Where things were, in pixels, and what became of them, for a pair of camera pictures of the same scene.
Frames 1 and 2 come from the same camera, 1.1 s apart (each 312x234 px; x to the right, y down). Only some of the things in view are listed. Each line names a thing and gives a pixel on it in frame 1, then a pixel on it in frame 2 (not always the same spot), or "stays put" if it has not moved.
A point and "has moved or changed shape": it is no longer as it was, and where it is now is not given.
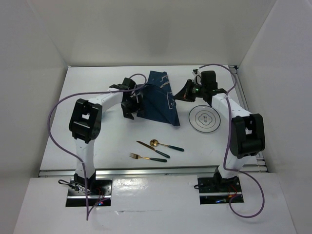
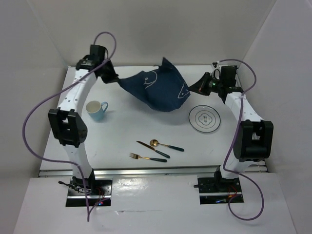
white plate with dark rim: [204, 118] stays put
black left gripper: [126, 111] to [113, 76]
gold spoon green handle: [154, 143] stays put
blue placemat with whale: [155, 101] has moved or changed shape
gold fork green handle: [137, 157] stays put
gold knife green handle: [152, 148] stays put
